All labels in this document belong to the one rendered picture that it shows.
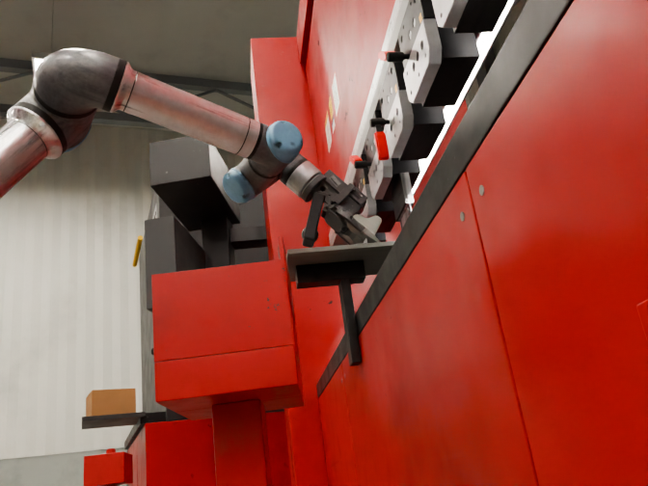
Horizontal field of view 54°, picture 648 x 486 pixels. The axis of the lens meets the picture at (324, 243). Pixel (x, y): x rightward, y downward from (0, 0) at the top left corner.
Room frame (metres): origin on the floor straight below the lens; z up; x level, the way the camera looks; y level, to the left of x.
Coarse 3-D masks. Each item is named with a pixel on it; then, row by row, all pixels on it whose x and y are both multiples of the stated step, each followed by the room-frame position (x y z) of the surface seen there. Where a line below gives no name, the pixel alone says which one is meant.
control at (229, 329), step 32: (160, 288) 0.71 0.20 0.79; (192, 288) 0.71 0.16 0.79; (224, 288) 0.71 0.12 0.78; (256, 288) 0.71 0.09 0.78; (288, 288) 0.75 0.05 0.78; (160, 320) 0.71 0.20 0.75; (192, 320) 0.71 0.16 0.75; (224, 320) 0.71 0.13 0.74; (256, 320) 0.71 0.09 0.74; (288, 320) 0.72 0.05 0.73; (160, 352) 0.71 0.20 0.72; (192, 352) 0.71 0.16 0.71; (224, 352) 0.71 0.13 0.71; (256, 352) 0.71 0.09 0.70; (288, 352) 0.72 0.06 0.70; (160, 384) 0.71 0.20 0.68; (192, 384) 0.71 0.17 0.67; (224, 384) 0.71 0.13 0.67; (256, 384) 0.71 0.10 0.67; (288, 384) 0.72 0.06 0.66; (192, 416) 0.86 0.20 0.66
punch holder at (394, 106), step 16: (400, 64) 1.06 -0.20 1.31; (384, 80) 1.14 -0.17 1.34; (400, 80) 1.06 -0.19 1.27; (384, 96) 1.16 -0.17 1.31; (400, 96) 1.06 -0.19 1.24; (384, 112) 1.18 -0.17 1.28; (400, 112) 1.07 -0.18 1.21; (416, 112) 1.07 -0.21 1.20; (432, 112) 1.07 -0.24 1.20; (384, 128) 1.20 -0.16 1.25; (400, 128) 1.09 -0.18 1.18; (416, 128) 1.08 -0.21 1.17; (432, 128) 1.09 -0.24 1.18; (400, 144) 1.13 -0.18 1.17; (416, 144) 1.14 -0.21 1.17; (432, 144) 1.15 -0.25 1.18; (400, 160) 1.21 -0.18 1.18
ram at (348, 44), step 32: (320, 0) 1.66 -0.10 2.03; (352, 0) 1.28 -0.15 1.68; (384, 0) 1.05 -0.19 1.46; (320, 32) 1.74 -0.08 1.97; (352, 32) 1.34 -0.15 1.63; (384, 32) 1.09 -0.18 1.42; (320, 64) 1.82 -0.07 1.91; (352, 64) 1.39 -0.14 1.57; (384, 64) 1.13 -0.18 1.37; (320, 96) 1.91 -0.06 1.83; (352, 96) 1.45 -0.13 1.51; (320, 128) 2.00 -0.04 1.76; (352, 128) 1.51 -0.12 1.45; (320, 160) 2.09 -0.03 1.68
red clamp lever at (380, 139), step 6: (372, 120) 1.14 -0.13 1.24; (378, 120) 1.14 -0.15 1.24; (384, 120) 1.14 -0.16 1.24; (372, 126) 1.15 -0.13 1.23; (378, 126) 1.14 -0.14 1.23; (378, 132) 1.14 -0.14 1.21; (384, 132) 1.15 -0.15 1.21; (378, 138) 1.14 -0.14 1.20; (384, 138) 1.14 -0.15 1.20; (378, 144) 1.14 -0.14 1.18; (384, 144) 1.14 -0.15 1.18; (378, 150) 1.14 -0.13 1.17; (384, 150) 1.14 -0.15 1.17; (378, 156) 1.15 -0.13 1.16; (384, 156) 1.14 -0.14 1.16
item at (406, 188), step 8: (400, 176) 1.26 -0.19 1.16; (408, 176) 1.26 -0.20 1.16; (400, 184) 1.27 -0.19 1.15; (408, 184) 1.26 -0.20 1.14; (392, 192) 1.34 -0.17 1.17; (400, 192) 1.28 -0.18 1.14; (408, 192) 1.26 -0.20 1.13; (392, 200) 1.35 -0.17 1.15; (400, 200) 1.29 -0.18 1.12; (408, 200) 1.26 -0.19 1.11; (400, 208) 1.31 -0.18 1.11; (408, 208) 1.28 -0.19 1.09; (400, 216) 1.33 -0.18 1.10; (408, 216) 1.29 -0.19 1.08; (400, 224) 1.36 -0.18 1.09
